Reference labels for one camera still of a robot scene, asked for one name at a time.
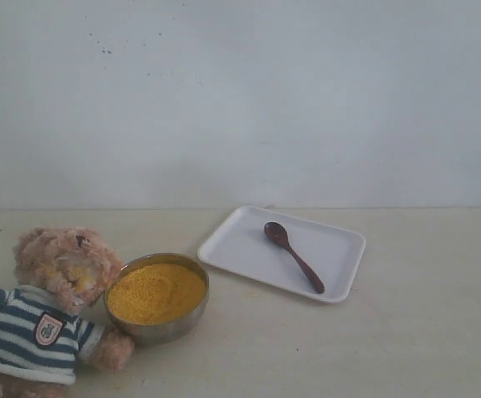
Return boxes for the dark brown wooden spoon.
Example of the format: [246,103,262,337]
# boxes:
[264,221,325,294]

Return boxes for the beige teddy bear striped shirt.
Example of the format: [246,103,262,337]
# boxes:
[0,227,134,397]

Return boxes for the white rectangular tray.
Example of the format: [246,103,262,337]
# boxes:
[197,206,367,303]

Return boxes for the steel bowl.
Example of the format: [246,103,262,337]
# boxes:
[104,253,209,345]

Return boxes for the yellow millet grains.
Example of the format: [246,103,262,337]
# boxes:
[107,263,207,325]

